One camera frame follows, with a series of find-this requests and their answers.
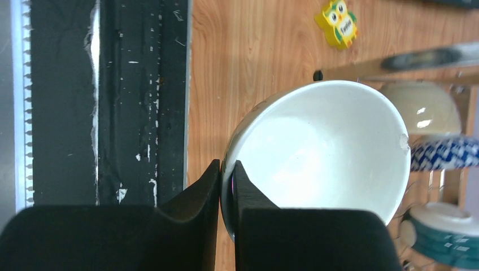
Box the teal white striped bowl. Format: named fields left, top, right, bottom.
left=399, top=202, right=478, bottom=269

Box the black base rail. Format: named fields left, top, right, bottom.
left=1, top=1, right=193, bottom=211

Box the yellow green toy block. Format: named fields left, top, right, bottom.
left=314, top=0, right=358, bottom=50

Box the cream bowl green leaf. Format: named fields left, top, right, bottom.
left=220, top=80, right=411, bottom=238

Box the steel two-tier dish rack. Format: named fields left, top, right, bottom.
left=312, top=41, right=479, bottom=271

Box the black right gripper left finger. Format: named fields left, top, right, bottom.
left=1, top=159, right=221, bottom=270

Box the plain cream bowl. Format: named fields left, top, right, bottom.
left=379, top=81, right=462, bottom=135

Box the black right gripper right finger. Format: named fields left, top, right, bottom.
left=232, top=161, right=402, bottom=270

